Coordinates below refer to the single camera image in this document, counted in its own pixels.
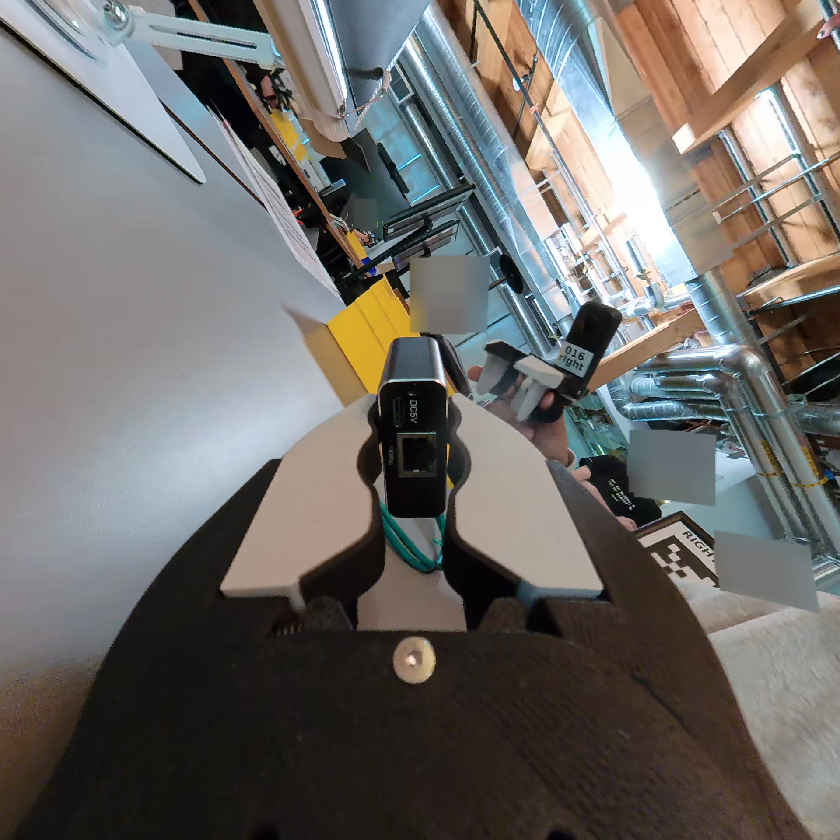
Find green cable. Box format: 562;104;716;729
379;499;454;575

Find white paper sheet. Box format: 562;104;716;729
210;105;345;306

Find dark grey usb hub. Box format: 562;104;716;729
376;336;455;519

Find black monitor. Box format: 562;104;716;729
381;184;476;257

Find desk monitor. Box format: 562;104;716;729
252;0;437;142

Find white monitor stand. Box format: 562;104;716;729
0;0;284;186

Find printed marker tag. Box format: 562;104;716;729
633;512;723;592

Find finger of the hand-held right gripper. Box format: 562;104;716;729
513;356;567;423
476;340;527;399

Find person's right hand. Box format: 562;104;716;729
467;364;578;466

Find long wooden desk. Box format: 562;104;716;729
187;0;395;277

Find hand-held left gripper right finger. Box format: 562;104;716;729
441;392;606;629

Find cardboard box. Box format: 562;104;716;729
305;115;371;161

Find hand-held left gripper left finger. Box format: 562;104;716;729
218;394;388;630

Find silver air duct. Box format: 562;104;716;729
394;0;618;355

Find wooden beam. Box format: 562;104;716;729
587;308;706;395

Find silver insulated pipes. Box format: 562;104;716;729
610;269;840;546

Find yellow plastic bin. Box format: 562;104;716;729
327;274;421;409
269;108;309;161

